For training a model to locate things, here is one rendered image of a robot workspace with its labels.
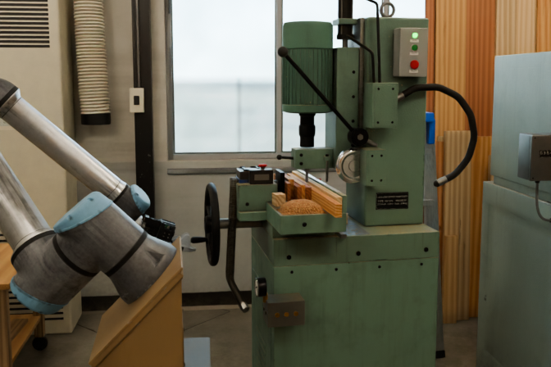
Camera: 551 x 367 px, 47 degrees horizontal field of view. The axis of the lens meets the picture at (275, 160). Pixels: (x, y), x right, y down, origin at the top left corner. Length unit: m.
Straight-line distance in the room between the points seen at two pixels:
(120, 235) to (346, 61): 1.00
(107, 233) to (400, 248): 1.01
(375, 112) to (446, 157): 1.47
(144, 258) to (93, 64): 1.91
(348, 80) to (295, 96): 0.19
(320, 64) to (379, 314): 0.87
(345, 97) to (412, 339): 0.86
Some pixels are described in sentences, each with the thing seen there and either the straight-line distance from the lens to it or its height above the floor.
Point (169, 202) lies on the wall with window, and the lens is 3.63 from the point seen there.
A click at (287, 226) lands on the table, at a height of 0.87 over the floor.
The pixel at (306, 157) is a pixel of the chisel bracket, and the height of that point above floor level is 1.04.
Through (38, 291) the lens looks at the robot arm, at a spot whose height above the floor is 0.78.
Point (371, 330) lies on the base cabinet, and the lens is 2.24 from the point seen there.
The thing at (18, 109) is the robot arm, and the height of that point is 1.22.
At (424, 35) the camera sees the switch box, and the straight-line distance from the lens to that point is 2.20.
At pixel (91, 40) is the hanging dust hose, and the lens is 3.43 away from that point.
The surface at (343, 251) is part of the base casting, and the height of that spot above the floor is 0.75.
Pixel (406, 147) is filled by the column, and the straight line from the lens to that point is 2.25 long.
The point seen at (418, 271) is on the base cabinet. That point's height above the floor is 0.66.
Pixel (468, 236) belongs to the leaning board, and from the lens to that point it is 3.64.
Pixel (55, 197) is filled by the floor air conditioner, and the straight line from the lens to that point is 3.40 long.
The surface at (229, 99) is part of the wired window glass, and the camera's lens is 3.64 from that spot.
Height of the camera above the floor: 1.30
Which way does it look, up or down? 7 degrees down
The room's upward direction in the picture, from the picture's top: straight up
